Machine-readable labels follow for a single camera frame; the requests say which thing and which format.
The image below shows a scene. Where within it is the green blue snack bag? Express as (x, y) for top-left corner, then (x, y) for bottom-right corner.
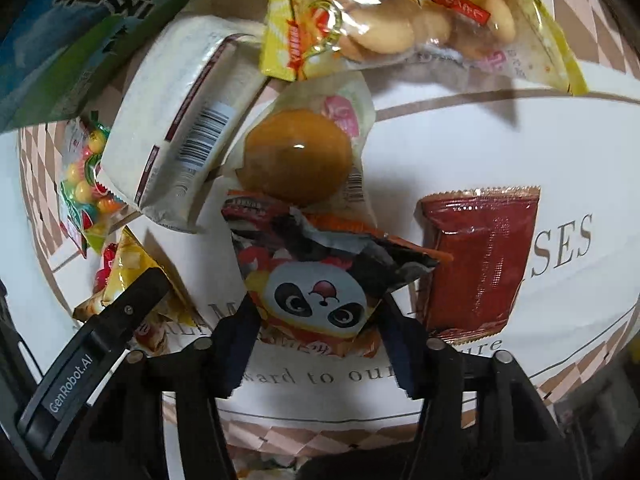
(0, 0), (271, 131)

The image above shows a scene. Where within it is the white cookie packet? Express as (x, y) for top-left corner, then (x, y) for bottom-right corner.
(101, 19), (273, 235)

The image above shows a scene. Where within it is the colourful candy ball packet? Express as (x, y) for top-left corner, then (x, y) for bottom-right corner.
(59, 115), (131, 260)

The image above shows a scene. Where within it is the yellow chips packet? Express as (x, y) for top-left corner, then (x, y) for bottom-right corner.
(72, 227), (201, 356)

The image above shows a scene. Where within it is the panda print snack packet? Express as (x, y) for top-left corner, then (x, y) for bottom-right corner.
(221, 189), (453, 361)

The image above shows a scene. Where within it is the yellow clear cookie bag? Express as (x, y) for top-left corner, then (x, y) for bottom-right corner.
(260, 0), (590, 97)

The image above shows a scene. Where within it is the red snack packet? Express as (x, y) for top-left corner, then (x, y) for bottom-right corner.
(415, 186), (542, 340)

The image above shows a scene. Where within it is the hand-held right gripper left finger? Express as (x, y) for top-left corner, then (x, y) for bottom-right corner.
(55, 292), (263, 480)

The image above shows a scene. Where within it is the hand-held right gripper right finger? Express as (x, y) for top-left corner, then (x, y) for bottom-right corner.
(372, 297), (583, 480)

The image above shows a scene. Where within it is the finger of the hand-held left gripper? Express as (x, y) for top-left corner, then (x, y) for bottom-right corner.
(17, 268), (173, 458)

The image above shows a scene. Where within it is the diamond pattern table mat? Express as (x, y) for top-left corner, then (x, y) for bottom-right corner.
(15, 0), (640, 466)

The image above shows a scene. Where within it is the round brown bun packet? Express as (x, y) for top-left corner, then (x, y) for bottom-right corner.
(235, 71), (377, 231)

